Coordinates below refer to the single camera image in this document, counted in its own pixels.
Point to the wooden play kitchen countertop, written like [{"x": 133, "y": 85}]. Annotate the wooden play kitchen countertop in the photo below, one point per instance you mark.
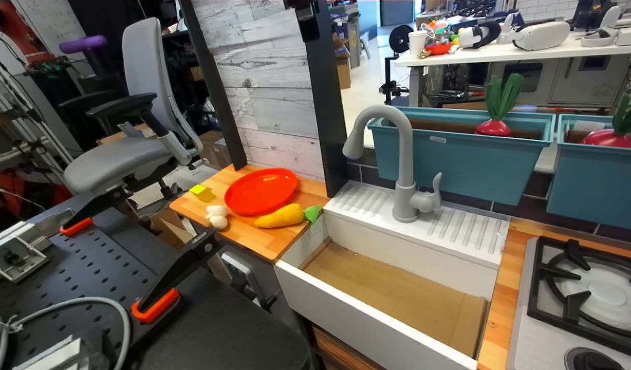
[{"x": 260, "y": 239}]

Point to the black perforated breadboard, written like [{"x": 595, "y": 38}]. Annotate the black perforated breadboard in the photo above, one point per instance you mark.
[{"x": 89, "y": 267}]

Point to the white toy kitchen sink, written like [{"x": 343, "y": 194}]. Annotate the white toy kitchen sink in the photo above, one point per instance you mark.
[{"x": 431, "y": 226}]

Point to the white brick pattern panel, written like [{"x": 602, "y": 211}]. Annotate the white brick pattern panel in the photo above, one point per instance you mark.
[{"x": 265, "y": 83}]

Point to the white toy garlic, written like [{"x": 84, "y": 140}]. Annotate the white toy garlic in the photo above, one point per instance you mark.
[{"x": 217, "y": 216}]

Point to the grey office chair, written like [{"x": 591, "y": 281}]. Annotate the grey office chair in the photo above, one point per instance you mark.
[{"x": 116, "y": 164}]

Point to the yellow toy vegetable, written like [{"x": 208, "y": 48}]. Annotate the yellow toy vegetable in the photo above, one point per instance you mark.
[{"x": 280, "y": 219}]

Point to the brown cardboard box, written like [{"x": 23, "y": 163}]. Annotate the brown cardboard box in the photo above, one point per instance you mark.
[{"x": 212, "y": 146}]

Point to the bowl of colourful toys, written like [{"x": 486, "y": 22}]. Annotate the bowl of colourful toys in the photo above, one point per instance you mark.
[{"x": 440, "y": 42}]

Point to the orange plastic plate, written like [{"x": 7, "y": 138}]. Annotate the orange plastic plate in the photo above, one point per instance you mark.
[{"x": 260, "y": 194}]

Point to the white mug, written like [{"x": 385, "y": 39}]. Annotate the white mug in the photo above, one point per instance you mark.
[{"x": 417, "y": 44}]

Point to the grey toy kitchen tap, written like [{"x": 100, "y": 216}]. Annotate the grey toy kitchen tap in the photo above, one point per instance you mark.
[{"x": 403, "y": 171}]

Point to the white VR headset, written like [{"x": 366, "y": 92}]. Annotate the white VR headset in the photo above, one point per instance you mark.
[
  {"x": 541, "y": 33},
  {"x": 623, "y": 22}
]

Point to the red toy radish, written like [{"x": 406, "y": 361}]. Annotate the red toy radish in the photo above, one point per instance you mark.
[
  {"x": 495, "y": 104},
  {"x": 613, "y": 137}
]

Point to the black kitchen frame post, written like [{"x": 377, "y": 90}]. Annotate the black kitchen frame post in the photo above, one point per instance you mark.
[{"x": 325, "y": 104}]

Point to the grey toy stove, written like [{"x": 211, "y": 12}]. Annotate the grey toy stove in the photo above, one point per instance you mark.
[{"x": 527, "y": 341}]

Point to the black and white headset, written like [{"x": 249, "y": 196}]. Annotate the black and white headset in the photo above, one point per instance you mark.
[{"x": 481, "y": 33}]

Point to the white work table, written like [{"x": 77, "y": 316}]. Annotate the white work table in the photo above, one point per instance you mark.
[{"x": 507, "y": 53}]

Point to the teal planter box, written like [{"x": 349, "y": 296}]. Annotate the teal planter box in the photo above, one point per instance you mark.
[
  {"x": 465, "y": 164},
  {"x": 595, "y": 185}
]

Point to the black stove burner grate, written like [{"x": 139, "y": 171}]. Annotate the black stove burner grate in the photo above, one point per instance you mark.
[{"x": 554, "y": 273}]

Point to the aluminium extrusion with bracket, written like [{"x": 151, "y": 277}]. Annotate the aluminium extrusion with bracket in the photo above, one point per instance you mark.
[
  {"x": 51, "y": 352},
  {"x": 14, "y": 258}
]

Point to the black slanted frame beam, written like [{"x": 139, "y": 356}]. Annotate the black slanted frame beam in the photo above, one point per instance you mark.
[{"x": 214, "y": 95}]

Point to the purple foam roll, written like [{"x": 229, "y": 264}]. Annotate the purple foam roll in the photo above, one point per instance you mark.
[{"x": 83, "y": 44}]

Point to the yellow-green toy block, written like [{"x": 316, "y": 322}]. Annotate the yellow-green toy block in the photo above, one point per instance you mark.
[{"x": 202, "y": 194}]

